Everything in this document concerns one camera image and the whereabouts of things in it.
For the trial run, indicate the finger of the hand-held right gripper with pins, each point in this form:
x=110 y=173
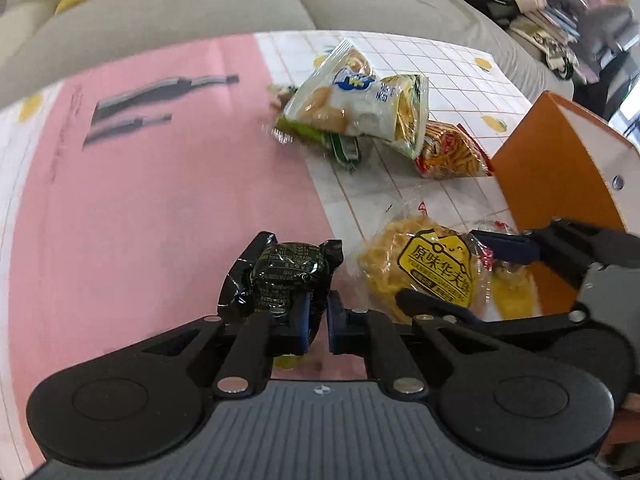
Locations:
x=435 y=305
x=505 y=248

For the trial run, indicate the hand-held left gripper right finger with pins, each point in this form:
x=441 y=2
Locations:
x=334 y=324

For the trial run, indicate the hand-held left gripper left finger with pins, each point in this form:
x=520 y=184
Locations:
x=301 y=321

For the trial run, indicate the yellow waffle packet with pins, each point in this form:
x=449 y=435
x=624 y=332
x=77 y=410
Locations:
x=425 y=270

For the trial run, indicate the black snack packet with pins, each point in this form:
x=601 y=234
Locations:
x=282 y=270

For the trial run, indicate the orange storage box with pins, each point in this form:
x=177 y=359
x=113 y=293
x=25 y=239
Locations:
x=550 y=170

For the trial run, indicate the red orange sticks packet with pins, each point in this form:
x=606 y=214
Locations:
x=450 y=155

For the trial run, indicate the white bread packet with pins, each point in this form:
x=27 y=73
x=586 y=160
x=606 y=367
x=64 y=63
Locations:
x=340 y=95

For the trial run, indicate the lemon print tablecloth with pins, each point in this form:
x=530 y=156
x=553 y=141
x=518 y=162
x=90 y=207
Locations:
x=360 y=195

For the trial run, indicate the green yellow chips packet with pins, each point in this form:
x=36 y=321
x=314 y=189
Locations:
x=407 y=110

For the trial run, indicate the pink paper mat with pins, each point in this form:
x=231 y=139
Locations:
x=150 y=220

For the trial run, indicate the green snack packet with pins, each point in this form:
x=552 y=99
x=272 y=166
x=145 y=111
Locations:
x=300 y=132

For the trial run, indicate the pile of books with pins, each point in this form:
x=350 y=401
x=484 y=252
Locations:
x=545 y=25

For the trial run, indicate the grey office chair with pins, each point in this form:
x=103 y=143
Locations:
x=607 y=25

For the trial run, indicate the beige sofa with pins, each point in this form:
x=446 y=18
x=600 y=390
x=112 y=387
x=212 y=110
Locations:
x=200 y=5

